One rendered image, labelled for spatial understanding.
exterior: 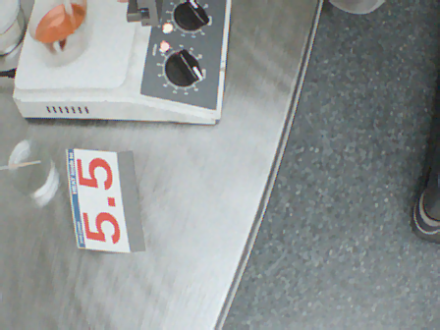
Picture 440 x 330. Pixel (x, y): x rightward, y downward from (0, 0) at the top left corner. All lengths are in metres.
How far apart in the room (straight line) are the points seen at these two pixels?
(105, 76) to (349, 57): 0.95
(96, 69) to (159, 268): 0.18
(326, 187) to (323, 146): 0.06
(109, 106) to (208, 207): 0.12
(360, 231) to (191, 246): 0.80
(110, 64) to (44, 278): 0.21
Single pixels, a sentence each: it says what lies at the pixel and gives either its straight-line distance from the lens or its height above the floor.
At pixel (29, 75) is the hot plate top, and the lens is 0.96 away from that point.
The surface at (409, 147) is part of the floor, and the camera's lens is 1.81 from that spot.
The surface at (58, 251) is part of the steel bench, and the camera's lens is 1.00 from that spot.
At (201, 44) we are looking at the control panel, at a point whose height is 0.79.
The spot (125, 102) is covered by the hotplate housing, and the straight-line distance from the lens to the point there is 0.96.
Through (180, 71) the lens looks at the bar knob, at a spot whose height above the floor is 0.80.
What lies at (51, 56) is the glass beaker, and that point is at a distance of 0.92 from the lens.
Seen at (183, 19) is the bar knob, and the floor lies 0.81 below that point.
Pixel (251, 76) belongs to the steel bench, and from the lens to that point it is 1.03.
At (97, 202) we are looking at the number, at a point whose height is 0.77.
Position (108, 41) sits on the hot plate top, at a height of 0.84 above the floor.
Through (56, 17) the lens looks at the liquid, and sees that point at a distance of 0.94.
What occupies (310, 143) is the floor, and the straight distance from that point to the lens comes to 1.79.
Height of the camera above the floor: 1.72
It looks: 75 degrees down
